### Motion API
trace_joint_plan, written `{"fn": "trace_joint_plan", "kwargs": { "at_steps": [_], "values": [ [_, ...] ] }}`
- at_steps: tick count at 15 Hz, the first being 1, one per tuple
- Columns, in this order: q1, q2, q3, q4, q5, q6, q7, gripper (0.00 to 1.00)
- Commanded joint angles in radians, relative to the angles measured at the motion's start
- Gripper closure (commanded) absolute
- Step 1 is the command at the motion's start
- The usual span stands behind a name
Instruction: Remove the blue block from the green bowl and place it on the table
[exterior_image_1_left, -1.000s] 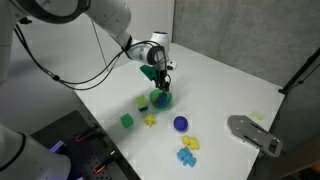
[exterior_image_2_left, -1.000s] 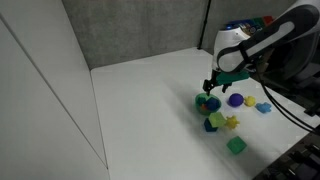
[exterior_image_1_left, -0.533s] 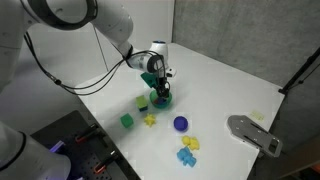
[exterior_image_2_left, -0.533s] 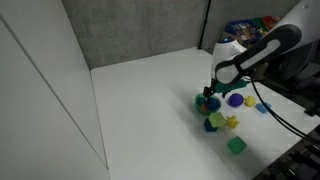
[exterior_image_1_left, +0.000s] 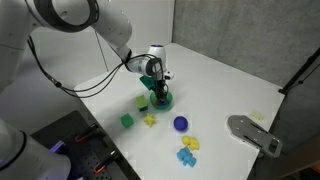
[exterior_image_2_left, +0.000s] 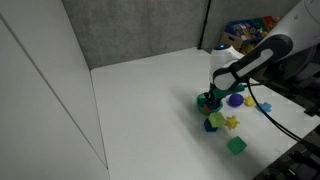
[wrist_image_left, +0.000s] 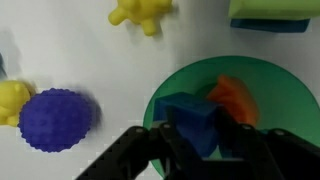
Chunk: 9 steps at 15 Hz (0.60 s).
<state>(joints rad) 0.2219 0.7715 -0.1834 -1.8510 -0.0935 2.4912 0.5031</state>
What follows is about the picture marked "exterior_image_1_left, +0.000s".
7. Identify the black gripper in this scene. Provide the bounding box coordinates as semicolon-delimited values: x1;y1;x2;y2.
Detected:
154;70;167;98

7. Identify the blue block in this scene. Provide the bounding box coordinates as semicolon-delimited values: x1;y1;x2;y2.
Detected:
159;99;166;104

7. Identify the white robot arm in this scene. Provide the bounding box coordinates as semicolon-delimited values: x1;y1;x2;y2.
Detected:
0;0;166;180

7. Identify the green bowl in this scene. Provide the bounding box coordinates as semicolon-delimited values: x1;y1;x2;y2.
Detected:
150;92;173;110

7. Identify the light green cube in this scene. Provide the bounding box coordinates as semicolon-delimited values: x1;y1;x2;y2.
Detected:
136;95;148;109

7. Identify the yellow spiky toy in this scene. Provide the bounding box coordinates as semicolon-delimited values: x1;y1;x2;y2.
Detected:
144;113;156;127

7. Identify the purple ridged ball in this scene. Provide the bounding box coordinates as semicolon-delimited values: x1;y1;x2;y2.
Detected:
174;116;188;131

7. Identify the dark green cube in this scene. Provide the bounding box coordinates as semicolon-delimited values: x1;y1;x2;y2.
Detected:
120;113;134;128

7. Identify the yellow bear toy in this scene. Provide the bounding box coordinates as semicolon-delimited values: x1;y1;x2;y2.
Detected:
182;136;200;150

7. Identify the blue bear toy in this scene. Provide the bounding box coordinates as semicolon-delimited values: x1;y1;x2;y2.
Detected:
177;147;197;167

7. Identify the orange black clamp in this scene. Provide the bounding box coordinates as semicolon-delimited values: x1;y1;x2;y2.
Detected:
75;124;98;143
93;150;118;174

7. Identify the grey metal mounting plate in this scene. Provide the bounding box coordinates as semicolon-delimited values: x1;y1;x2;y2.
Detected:
226;115;283;158

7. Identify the black perforated breadboard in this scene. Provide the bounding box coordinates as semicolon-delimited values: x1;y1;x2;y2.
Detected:
32;111;141;180

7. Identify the black tripod stand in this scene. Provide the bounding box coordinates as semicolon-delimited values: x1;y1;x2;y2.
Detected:
278;47;320;95

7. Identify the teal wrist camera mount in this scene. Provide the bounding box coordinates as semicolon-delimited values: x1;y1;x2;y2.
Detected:
139;76;155;90

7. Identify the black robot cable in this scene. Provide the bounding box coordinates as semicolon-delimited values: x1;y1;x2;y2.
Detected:
27;35;165;99

